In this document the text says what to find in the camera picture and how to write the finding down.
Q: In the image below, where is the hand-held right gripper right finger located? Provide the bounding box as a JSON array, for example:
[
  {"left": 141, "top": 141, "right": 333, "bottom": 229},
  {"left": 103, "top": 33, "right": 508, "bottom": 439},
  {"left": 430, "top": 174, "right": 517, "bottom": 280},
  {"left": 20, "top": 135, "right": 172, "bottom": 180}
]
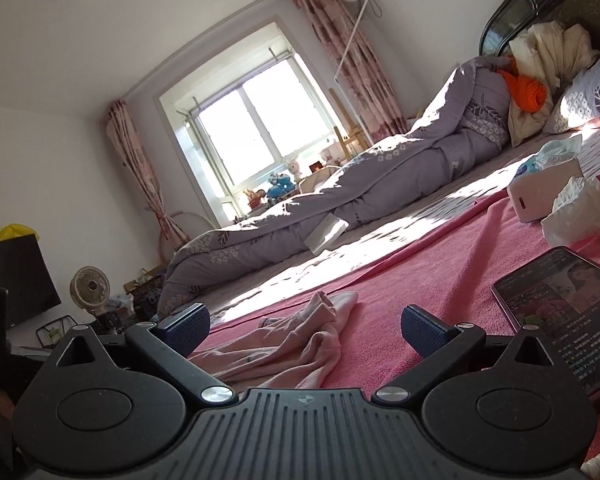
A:
[{"left": 371, "top": 302, "right": 553, "bottom": 407}]

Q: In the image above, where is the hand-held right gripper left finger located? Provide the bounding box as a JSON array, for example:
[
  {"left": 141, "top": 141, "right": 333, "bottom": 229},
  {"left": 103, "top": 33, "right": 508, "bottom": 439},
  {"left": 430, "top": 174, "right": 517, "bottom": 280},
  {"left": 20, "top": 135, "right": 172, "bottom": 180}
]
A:
[{"left": 54, "top": 302, "right": 238, "bottom": 407}]

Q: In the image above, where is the pink strawberry print pajama top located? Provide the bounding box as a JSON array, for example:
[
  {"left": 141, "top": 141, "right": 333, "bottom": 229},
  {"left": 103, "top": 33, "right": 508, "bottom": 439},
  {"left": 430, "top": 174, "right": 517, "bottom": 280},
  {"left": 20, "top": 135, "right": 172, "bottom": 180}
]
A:
[{"left": 187, "top": 290, "right": 359, "bottom": 388}]

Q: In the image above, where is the dark printed gift bag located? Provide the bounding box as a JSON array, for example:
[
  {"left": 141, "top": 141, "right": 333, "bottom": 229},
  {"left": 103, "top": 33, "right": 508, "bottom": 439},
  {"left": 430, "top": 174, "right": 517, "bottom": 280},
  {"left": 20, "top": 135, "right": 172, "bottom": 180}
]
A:
[{"left": 132, "top": 285, "right": 168, "bottom": 321}]

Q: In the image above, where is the black television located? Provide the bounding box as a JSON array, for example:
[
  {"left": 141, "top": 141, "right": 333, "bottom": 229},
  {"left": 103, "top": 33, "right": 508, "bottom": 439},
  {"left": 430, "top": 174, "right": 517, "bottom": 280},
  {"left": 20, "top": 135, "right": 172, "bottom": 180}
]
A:
[{"left": 0, "top": 235, "right": 63, "bottom": 331}]

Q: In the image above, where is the pink towel blanket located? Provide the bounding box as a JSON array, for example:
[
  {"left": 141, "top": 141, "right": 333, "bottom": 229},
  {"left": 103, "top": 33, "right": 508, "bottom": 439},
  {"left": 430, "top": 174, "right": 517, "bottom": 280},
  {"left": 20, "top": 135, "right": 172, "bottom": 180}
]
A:
[{"left": 187, "top": 172, "right": 600, "bottom": 466}]

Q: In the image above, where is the brown paper bag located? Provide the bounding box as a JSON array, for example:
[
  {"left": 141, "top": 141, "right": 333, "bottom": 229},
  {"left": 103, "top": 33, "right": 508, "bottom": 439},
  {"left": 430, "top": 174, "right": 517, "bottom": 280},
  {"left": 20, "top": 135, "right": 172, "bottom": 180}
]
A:
[{"left": 124, "top": 270, "right": 163, "bottom": 293}]

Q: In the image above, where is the yellow plastic bag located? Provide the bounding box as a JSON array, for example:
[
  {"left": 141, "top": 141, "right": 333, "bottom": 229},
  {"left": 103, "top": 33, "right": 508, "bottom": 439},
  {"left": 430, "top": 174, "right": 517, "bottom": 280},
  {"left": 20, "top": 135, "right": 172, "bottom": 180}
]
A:
[{"left": 0, "top": 223, "right": 38, "bottom": 246}]

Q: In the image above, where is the beige standing fan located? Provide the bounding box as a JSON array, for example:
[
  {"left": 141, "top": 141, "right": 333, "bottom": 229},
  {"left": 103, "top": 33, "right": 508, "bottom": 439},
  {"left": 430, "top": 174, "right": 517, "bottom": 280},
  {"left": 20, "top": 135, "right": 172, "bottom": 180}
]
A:
[{"left": 70, "top": 266, "right": 113, "bottom": 318}]

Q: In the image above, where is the pink hula hoop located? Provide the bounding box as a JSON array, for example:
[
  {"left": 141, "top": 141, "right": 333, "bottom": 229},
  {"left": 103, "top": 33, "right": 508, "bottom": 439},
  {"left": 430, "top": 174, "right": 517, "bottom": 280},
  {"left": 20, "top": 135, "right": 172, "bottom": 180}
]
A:
[{"left": 157, "top": 210, "right": 216, "bottom": 261}]

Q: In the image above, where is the smartphone with lit screen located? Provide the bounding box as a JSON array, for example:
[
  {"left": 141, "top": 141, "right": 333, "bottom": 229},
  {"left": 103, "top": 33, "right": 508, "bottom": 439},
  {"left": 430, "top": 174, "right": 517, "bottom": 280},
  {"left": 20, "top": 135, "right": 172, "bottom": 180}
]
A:
[{"left": 491, "top": 246, "right": 600, "bottom": 396}]

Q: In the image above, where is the white book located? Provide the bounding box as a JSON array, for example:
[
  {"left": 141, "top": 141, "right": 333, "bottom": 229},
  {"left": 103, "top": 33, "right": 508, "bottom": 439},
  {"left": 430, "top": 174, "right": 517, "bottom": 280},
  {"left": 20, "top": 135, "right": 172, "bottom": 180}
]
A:
[{"left": 305, "top": 212, "right": 348, "bottom": 253}]

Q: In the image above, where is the purple leaf print duvet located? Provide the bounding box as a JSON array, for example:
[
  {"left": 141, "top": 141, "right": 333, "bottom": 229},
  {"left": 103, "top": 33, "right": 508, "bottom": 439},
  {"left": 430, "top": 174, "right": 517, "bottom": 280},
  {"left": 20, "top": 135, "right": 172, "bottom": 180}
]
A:
[{"left": 157, "top": 55, "right": 518, "bottom": 313}]

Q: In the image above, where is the pink floral curtain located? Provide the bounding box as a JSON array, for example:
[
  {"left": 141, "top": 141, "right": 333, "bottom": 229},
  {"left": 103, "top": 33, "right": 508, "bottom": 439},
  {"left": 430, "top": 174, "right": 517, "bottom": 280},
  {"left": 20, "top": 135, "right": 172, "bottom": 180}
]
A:
[
  {"left": 289, "top": 0, "right": 408, "bottom": 143},
  {"left": 100, "top": 100, "right": 191, "bottom": 261}
]

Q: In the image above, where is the blue plush toy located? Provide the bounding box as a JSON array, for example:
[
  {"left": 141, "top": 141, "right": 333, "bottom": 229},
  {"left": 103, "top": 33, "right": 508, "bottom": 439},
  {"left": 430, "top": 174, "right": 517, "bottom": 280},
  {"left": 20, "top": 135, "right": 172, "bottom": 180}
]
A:
[{"left": 265, "top": 172, "right": 298, "bottom": 201}]

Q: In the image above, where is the white rectangular box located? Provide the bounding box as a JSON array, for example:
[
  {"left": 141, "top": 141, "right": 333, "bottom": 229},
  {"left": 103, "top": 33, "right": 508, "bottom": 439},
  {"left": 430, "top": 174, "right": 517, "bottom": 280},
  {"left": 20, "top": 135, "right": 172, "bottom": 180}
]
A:
[{"left": 506, "top": 162, "right": 583, "bottom": 223}]

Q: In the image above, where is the white cradle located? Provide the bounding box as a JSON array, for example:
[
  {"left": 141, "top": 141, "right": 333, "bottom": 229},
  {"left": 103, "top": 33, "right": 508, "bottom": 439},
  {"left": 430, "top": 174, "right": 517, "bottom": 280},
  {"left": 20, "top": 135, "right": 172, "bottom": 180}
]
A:
[{"left": 300, "top": 167, "right": 341, "bottom": 193}]

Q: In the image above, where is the crumpled white tissue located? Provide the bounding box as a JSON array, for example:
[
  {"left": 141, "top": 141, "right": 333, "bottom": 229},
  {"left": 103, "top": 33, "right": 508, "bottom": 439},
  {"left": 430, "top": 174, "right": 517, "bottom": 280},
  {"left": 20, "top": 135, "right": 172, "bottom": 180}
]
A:
[{"left": 541, "top": 176, "right": 600, "bottom": 248}]

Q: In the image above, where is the wooden easel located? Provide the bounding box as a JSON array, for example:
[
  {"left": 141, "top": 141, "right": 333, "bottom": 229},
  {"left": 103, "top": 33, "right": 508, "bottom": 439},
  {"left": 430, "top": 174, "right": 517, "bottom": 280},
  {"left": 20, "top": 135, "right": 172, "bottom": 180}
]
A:
[{"left": 328, "top": 87, "right": 376, "bottom": 158}]

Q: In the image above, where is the window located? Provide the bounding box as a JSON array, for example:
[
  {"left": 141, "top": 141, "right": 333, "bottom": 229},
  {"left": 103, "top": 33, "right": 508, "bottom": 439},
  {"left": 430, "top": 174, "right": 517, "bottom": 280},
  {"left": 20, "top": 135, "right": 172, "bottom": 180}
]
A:
[{"left": 152, "top": 22, "right": 341, "bottom": 228}]

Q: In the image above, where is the blue white tissue pack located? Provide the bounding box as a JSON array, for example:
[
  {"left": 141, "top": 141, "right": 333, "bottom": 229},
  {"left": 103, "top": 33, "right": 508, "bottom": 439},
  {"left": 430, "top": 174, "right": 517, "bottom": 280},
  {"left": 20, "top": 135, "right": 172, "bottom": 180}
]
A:
[{"left": 512, "top": 139, "right": 583, "bottom": 181}]

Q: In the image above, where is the orange cloth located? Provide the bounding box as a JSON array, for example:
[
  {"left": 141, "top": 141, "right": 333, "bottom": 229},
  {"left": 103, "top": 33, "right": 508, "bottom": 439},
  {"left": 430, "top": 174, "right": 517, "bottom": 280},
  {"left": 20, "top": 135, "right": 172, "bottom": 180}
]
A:
[{"left": 497, "top": 57, "right": 548, "bottom": 113}]

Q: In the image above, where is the purple leaf print pillow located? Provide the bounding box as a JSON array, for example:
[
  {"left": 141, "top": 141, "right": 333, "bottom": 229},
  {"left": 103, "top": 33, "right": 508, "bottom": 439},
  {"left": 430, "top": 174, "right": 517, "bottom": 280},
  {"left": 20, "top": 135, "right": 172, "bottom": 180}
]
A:
[{"left": 545, "top": 37, "right": 600, "bottom": 136}]

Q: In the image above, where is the beige clothing pile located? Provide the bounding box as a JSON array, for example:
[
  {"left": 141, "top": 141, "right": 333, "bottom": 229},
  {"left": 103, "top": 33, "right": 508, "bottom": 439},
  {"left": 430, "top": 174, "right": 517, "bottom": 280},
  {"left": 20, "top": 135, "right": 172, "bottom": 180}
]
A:
[{"left": 507, "top": 21, "right": 600, "bottom": 148}]

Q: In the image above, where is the dark bed headboard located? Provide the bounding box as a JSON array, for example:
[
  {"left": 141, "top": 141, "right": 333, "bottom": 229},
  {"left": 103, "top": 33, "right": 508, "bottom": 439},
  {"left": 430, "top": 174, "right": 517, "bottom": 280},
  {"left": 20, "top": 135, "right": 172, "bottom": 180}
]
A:
[{"left": 480, "top": 0, "right": 600, "bottom": 58}]

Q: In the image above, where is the black wire rack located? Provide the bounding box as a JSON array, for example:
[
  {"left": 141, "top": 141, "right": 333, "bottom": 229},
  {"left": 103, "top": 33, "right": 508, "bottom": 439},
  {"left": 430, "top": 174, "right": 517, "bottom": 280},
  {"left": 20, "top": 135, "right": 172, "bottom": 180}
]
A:
[{"left": 36, "top": 314, "right": 78, "bottom": 348}]

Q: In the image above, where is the white wall pipe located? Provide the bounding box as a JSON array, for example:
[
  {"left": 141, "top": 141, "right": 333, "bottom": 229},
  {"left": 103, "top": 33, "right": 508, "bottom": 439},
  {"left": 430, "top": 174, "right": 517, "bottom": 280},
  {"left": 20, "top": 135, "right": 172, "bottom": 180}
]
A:
[{"left": 334, "top": 0, "right": 381, "bottom": 81}]

